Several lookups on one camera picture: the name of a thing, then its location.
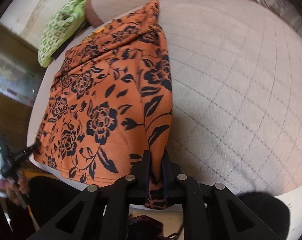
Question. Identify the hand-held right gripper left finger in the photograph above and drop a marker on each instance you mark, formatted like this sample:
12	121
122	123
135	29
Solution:
143	175

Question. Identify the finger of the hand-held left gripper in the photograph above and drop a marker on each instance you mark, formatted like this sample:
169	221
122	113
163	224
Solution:
33	149

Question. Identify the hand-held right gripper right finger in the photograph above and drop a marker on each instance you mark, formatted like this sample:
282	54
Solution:
169	177

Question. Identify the orange black floral blouse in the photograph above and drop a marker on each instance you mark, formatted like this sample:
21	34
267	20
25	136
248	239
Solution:
103	105

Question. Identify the person's left hand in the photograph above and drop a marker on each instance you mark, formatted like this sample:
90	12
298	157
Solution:
15	190

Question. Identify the wooden stained glass door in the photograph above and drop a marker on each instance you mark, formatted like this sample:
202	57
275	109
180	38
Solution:
10	80

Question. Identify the person's black pants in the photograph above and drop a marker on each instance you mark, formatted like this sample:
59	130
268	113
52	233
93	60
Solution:
263	215

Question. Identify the green patterned pillow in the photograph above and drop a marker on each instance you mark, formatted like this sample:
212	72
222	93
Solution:
60	30

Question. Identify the pink bolster cushion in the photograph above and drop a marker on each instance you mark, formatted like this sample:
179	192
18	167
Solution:
125	2

